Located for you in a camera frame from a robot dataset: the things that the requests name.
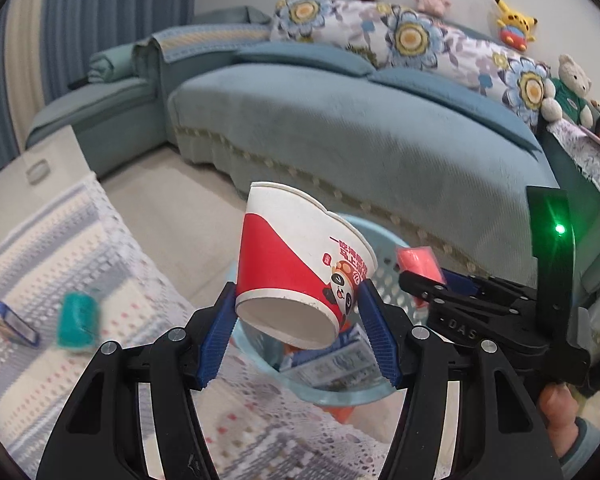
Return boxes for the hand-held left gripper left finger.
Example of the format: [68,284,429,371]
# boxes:
[36,281,241,480]

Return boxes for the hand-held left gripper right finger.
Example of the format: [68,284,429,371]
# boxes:
[357,280,566,480]

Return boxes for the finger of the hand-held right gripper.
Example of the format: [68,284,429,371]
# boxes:
[398,271,552,357]
[441,268,544,312]

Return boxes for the pink packet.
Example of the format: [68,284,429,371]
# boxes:
[395,245,444,309]

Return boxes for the white blue printed box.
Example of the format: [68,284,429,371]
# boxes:
[278,322,394,391]

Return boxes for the light blue plastic basket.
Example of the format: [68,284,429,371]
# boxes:
[227,212,431,406]

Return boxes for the red white paper cup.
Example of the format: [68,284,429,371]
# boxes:
[233,181,379,351]

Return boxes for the person's right forearm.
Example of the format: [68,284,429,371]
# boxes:
[557,417,600,480]

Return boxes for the person's right hand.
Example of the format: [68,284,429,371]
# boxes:
[537,382,579,462]

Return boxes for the orange flat object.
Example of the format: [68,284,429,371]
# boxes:
[324,402,356,426]

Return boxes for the floral white armrest cloth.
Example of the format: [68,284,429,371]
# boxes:
[544,119,600,202]

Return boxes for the teal packet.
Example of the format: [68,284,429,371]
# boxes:
[55,292,102,350]

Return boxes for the blue corner sofa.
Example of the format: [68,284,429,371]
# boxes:
[24,5,600,322]

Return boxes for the woven striped tablecloth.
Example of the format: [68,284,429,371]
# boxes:
[0,172,397,480]

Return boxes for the white teddy bear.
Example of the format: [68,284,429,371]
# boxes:
[539,53,596,129]

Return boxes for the floral cushion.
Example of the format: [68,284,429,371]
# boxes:
[269,0,389,69]
[379,7,507,97]
[499,52,552,129]

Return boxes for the purple carton box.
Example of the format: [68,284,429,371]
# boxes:
[0,298,41,347]

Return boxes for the grey tape roll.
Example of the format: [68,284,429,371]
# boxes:
[24,159,50,186]

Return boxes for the yellow mouse plush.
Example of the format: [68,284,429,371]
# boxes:
[492,0,539,51]

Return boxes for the blue pillow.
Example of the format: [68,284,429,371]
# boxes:
[234,42,379,79]

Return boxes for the folded blue blanket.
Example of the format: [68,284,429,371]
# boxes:
[87,42,136,84]

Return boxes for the striped blue armrest cover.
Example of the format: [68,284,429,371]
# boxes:
[132,22,274,66]

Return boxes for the white curtain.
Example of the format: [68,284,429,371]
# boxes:
[2,0,52,159]

